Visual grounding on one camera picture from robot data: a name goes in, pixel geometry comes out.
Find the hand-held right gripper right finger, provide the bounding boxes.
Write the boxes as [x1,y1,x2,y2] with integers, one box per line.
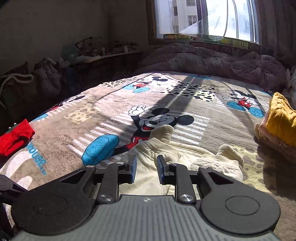
[157,155,234,204]

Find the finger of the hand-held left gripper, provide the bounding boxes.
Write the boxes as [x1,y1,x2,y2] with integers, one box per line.
[0,174,28,200]

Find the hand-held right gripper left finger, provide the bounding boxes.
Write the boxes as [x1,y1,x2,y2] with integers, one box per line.
[60,154,137,204]

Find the cream padded jacket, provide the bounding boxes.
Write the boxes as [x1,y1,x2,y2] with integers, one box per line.
[128,125,245,197]

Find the red garment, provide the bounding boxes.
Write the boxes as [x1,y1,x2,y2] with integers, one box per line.
[0,119,36,158]

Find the cartoon printed blanket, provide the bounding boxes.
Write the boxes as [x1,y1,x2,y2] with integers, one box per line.
[0,71,296,234]

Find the dark padded jacket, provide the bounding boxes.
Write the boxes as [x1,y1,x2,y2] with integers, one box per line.
[32,61,62,99]

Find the cluttered desk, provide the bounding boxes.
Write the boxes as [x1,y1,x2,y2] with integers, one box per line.
[69,49,144,78]

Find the purple quilt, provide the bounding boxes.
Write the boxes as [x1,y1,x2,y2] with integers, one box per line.
[134,43,287,92]

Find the yellow knit sweater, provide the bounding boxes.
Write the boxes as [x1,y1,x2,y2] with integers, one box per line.
[265,92,296,147]

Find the desk lamp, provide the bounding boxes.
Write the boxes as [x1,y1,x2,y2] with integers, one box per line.
[76,37,102,51]

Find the colourful foam mat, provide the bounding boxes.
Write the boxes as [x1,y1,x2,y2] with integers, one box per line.
[163,33,274,55]

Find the pile of cream bedding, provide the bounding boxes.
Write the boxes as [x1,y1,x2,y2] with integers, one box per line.
[282,66,296,105]

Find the window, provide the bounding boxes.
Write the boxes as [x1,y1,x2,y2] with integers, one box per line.
[154,0,261,43]

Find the clear plastic tube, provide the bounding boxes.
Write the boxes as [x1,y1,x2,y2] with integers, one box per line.
[217,0,239,44]

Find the curtain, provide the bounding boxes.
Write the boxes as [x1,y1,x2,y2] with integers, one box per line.
[256,0,296,70]

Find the white rope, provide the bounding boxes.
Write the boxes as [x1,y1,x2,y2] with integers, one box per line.
[0,73,34,108]

